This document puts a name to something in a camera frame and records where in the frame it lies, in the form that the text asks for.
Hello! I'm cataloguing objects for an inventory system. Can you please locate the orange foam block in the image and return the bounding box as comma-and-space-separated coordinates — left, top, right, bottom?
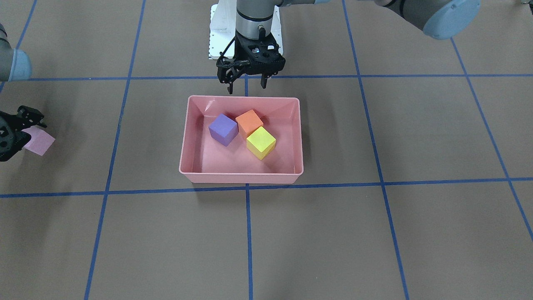
235, 110, 264, 139

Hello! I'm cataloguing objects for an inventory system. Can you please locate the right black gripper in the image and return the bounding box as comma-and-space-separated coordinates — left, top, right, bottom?
0, 112, 29, 162

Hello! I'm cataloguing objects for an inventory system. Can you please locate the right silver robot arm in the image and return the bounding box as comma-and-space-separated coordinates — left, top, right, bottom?
0, 25, 33, 162

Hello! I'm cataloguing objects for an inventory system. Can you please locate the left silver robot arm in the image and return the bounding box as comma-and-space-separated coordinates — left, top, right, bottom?
216, 0, 481, 94

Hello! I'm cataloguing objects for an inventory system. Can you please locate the pink plastic bin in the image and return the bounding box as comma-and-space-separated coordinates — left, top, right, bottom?
179, 95, 304, 184

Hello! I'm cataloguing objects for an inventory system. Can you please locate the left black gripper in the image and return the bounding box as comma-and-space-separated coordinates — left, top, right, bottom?
227, 35, 286, 95

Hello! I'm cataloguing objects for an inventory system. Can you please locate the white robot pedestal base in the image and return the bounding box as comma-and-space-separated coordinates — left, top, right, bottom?
208, 0, 283, 60

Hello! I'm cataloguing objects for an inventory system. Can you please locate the purple foam block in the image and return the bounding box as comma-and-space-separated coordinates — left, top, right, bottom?
208, 114, 239, 147

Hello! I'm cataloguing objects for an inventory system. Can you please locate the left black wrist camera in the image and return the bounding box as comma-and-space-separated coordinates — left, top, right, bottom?
216, 55, 251, 84

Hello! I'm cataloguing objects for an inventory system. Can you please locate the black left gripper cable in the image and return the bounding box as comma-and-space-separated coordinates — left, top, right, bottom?
219, 37, 238, 59

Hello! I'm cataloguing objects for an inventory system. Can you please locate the pink foam block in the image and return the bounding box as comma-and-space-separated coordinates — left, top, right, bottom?
22, 127, 55, 156

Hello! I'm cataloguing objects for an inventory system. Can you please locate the yellow foam block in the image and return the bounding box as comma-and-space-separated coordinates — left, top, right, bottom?
246, 127, 276, 160

